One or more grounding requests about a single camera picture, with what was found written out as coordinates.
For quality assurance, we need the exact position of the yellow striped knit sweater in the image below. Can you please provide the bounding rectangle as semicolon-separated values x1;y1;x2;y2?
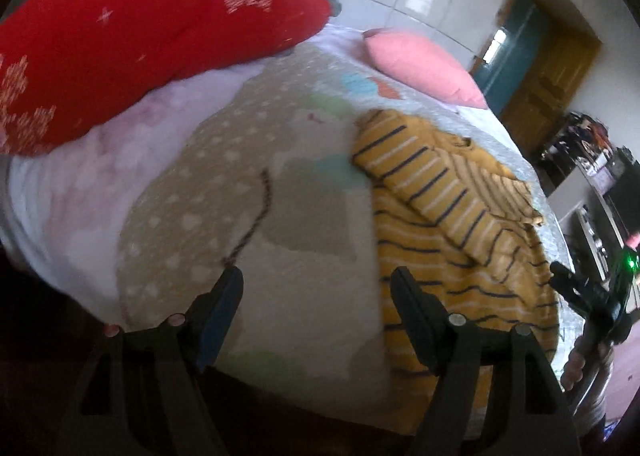
350;108;561;437

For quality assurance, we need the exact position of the pile of clothes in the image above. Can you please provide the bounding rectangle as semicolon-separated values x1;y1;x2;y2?
541;112;613;175

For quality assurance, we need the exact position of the right hand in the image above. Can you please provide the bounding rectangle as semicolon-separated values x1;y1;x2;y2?
561;323;614;436

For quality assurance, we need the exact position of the white shelf unit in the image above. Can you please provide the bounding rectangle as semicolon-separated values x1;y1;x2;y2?
548;167;626;283

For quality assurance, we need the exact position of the pink water bottle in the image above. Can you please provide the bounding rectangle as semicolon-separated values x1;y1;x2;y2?
625;233;640;250

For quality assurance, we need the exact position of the black television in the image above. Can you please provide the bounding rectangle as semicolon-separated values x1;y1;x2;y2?
605;163;640;239

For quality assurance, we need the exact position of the patterned quilted bedspread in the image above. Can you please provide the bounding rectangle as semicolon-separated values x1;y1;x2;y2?
117;42;568;427

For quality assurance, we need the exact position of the wooden door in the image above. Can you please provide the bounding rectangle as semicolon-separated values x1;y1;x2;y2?
500;24;602;157

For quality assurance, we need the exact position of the pink pillow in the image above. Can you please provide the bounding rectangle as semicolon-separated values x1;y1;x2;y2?
362;29;488;109

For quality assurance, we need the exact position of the red floral duvet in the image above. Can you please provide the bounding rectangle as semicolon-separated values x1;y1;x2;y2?
1;0;331;157

